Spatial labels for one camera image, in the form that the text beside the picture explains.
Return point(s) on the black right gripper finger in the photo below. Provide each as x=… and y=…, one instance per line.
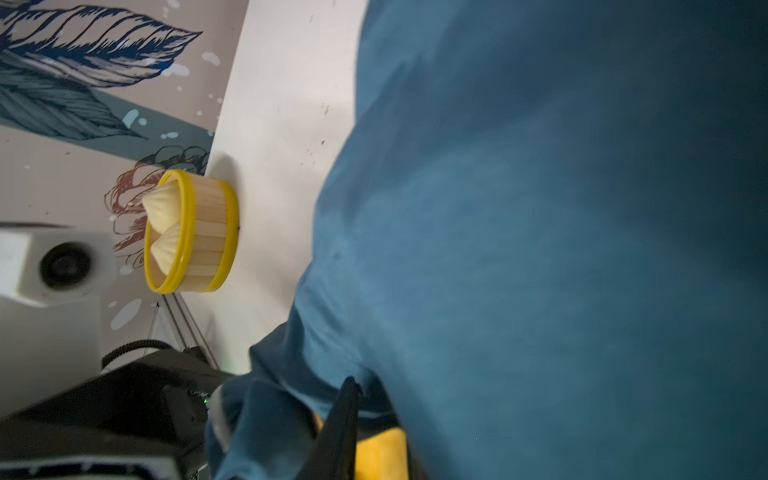
x=334, y=454

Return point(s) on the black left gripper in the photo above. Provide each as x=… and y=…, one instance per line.
x=144, y=420

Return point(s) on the blue cartoon pillow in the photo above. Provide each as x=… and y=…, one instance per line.
x=541, y=252

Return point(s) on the yellow steamer basket with dumplings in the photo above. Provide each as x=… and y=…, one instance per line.
x=191, y=234

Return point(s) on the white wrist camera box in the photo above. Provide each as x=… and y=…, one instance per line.
x=45, y=265

